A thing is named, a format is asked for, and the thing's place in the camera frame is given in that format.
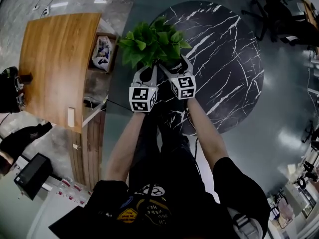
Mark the black rectangular box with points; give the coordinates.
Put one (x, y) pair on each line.
(32, 175)

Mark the person's left forearm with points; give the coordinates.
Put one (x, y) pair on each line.
(124, 146)

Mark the person's black printed t-shirt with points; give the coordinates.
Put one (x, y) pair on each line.
(174, 208)

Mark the black cloth bag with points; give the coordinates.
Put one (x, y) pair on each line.
(23, 138)

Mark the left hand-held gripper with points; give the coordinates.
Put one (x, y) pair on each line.
(140, 98)

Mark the green potted plant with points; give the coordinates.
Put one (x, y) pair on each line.
(152, 42)

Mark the person's dark trousers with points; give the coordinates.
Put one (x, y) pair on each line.
(172, 146)

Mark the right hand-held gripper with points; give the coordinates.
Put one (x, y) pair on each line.
(184, 87)

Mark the bin with white plastic bag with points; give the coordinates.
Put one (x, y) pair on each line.
(102, 52)

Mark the small white box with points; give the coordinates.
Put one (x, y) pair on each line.
(71, 117)

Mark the person's right forearm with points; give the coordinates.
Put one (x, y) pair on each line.
(209, 133)

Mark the small brown block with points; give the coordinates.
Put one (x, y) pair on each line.
(26, 78)

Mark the round black marble table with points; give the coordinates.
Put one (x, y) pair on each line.
(224, 66)

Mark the black office chair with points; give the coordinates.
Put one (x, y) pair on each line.
(276, 14)

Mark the wooden counter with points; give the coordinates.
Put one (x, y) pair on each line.
(54, 63)

